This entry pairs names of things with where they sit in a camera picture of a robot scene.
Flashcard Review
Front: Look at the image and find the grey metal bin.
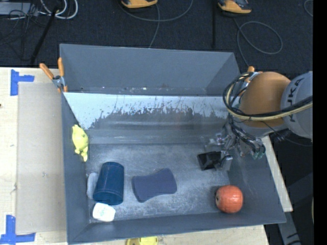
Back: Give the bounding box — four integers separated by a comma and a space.
59, 43, 287, 244

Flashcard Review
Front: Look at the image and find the dark blue cup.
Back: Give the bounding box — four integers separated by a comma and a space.
92, 161, 125, 206

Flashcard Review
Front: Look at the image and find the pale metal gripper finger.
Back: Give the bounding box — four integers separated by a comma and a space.
204, 134, 226, 151
216, 155, 233, 173

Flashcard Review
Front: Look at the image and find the pale flat board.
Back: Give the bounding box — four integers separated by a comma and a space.
15, 82, 67, 236

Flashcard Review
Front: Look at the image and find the black box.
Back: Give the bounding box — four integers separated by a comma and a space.
197, 151, 222, 172

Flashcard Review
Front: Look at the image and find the blue sponge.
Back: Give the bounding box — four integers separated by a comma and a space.
131, 168, 178, 203

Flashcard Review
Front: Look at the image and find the yellow toy animal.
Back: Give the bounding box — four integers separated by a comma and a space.
72, 124, 89, 162

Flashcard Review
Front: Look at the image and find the orange ball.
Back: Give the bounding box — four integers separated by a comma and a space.
215, 185, 244, 214

